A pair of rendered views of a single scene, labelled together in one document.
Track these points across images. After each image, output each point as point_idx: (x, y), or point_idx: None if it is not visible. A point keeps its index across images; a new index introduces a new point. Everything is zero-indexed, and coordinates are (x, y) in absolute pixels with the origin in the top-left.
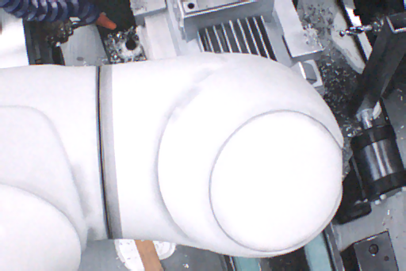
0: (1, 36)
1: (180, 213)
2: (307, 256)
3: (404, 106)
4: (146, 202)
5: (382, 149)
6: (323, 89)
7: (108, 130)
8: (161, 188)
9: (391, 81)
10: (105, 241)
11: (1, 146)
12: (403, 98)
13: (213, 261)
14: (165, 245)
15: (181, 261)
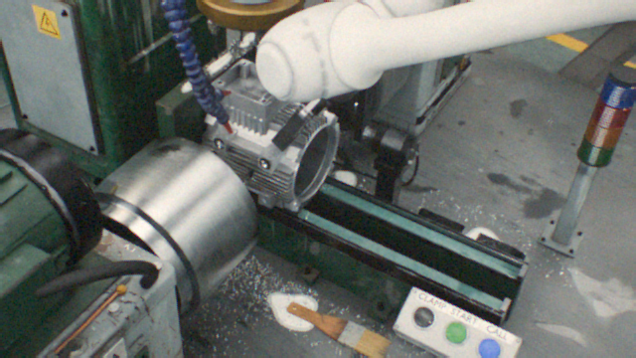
0: (179, 148)
1: (406, 2)
2: (397, 225)
3: (366, 166)
4: (389, 18)
5: (392, 131)
6: (339, 130)
7: (362, 1)
8: (393, 4)
9: (347, 160)
10: (273, 327)
11: (342, 3)
12: (362, 163)
13: (344, 292)
14: (309, 302)
15: (326, 304)
